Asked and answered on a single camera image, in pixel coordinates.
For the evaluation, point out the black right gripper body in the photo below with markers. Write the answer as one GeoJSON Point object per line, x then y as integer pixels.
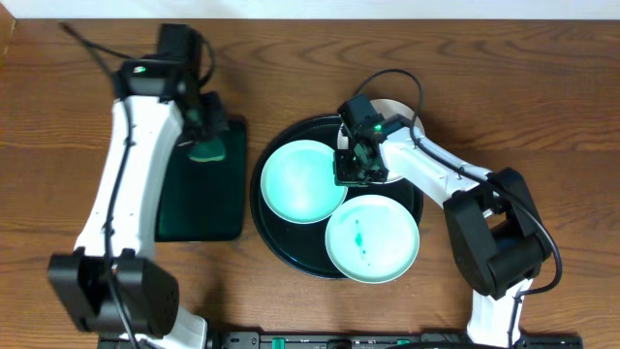
{"type": "Point", "coordinates": [350, 170]}

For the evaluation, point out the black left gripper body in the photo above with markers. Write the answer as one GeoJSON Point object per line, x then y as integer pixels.
{"type": "Point", "coordinates": [208, 128]}

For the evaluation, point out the pale pink plate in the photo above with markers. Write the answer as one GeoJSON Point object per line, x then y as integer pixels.
{"type": "Point", "coordinates": [387, 108]}

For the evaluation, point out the mint green plate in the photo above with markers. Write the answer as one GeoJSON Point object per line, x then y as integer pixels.
{"type": "Point", "coordinates": [372, 239]}
{"type": "Point", "coordinates": [298, 182]}

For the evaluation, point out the green scouring sponge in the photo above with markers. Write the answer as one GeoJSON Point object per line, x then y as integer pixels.
{"type": "Point", "coordinates": [211, 151]}

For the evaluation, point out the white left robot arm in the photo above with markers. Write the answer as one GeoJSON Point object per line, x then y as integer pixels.
{"type": "Point", "coordinates": [111, 284]}

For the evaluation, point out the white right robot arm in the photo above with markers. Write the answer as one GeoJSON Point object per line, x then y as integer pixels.
{"type": "Point", "coordinates": [497, 238]}

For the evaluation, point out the black round tray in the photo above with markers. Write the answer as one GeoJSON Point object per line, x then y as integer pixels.
{"type": "Point", "coordinates": [303, 246]}

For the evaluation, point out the black rectangular tray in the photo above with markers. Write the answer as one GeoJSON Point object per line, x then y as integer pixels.
{"type": "Point", "coordinates": [204, 201]}

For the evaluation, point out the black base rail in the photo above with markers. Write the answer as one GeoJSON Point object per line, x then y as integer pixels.
{"type": "Point", "coordinates": [252, 340]}

